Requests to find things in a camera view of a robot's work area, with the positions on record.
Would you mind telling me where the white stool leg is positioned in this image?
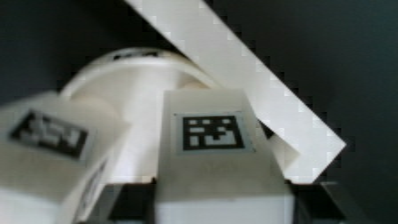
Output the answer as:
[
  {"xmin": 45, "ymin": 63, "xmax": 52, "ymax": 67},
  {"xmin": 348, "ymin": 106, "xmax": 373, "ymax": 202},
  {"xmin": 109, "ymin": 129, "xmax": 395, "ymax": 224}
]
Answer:
[
  {"xmin": 0, "ymin": 92, "xmax": 128, "ymax": 224},
  {"xmin": 155, "ymin": 90, "xmax": 295, "ymax": 224}
]

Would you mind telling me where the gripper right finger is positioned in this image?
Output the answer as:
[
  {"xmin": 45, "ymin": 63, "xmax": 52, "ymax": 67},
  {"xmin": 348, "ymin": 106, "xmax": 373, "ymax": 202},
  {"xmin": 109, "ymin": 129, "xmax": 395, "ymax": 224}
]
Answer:
[{"xmin": 290, "ymin": 184, "xmax": 347, "ymax": 224}]

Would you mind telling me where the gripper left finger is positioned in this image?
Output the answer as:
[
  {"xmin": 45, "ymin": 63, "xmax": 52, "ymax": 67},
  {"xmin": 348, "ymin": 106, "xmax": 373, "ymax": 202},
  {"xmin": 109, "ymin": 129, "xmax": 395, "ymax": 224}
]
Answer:
[{"xmin": 109, "ymin": 180, "xmax": 157, "ymax": 224}]

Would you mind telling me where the white right fence bar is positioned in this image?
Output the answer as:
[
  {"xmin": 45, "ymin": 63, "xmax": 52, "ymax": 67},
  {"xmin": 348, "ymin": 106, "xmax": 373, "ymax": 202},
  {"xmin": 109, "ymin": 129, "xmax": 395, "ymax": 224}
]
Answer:
[{"xmin": 125, "ymin": 0, "xmax": 347, "ymax": 184}]

